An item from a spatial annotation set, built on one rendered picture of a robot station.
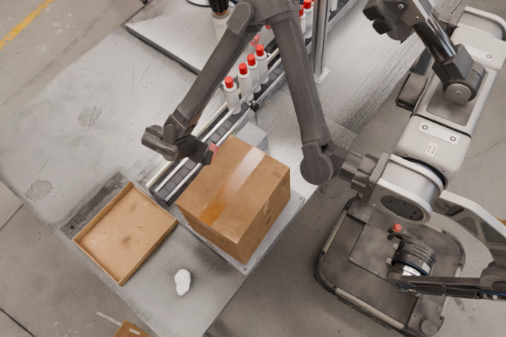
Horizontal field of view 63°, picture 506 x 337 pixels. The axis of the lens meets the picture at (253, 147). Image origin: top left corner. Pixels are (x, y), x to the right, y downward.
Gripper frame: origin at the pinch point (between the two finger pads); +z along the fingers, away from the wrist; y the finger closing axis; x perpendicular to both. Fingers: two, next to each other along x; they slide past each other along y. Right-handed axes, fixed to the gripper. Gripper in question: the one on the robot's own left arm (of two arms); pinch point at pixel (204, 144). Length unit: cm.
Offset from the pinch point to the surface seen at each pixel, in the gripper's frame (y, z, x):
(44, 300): 83, 39, 135
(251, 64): 8.9, 36.2, -26.5
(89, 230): 36, 1, 52
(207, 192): -7.9, -3.5, 13.0
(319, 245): -36, 105, 58
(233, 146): -6.6, 8.1, -1.2
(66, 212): 49, 2, 51
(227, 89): 11.7, 28.4, -14.7
